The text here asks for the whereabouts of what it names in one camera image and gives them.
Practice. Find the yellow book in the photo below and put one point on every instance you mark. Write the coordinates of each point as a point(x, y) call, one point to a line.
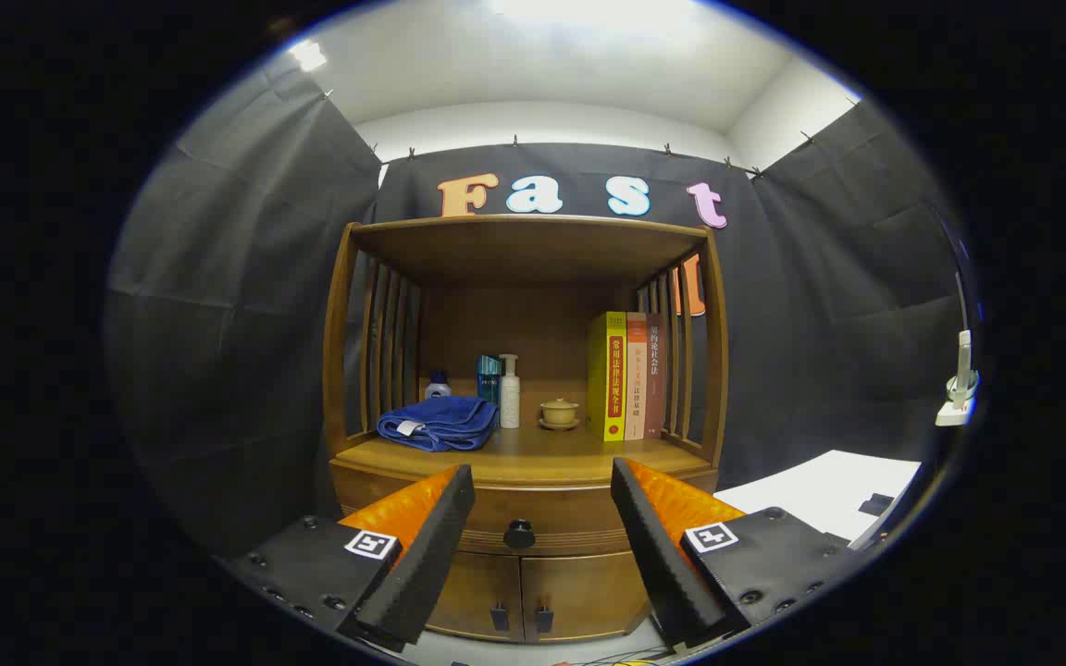
point(607, 379)

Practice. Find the white desk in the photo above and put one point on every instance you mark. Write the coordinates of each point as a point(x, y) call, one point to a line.
point(811, 490)

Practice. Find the orange and white book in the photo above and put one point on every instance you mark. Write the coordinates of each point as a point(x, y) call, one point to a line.
point(636, 379)

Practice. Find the wooden cabinet door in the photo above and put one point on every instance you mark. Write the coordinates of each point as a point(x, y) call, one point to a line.
point(477, 583)
point(584, 587)

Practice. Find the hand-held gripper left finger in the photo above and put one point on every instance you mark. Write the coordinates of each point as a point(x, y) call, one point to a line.
point(431, 555)

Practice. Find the yellow ceramic saucer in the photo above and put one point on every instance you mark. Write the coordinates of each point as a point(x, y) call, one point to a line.
point(559, 425)

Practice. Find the ceiling light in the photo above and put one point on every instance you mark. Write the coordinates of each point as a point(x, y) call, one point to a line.
point(308, 55)

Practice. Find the wooden cabinet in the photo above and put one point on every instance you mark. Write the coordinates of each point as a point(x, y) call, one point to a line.
point(533, 250)

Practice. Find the dark red book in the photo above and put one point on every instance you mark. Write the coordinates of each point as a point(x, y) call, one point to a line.
point(656, 379)

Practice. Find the white stand device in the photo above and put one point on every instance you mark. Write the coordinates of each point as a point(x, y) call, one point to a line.
point(961, 379)

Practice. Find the white pump bottle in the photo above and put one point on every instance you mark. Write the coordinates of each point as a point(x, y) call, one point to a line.
point(510, 398)

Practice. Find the yellow ceramic lidded cup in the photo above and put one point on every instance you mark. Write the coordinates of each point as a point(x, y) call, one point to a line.
point(559, 412)

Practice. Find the teal box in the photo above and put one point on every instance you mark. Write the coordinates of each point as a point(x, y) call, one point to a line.
point(488, 379)

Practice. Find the blue folded towel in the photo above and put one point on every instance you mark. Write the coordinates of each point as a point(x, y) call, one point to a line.
point(440, 424)

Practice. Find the wooden drawer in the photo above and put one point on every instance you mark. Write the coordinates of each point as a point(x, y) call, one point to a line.
point(561, 509)

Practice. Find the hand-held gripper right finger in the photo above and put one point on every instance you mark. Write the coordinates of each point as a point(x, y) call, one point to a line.
point(653, 546)

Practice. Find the small white bottle blue cap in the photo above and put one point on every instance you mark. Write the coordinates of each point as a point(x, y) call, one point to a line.
point(438, 388)

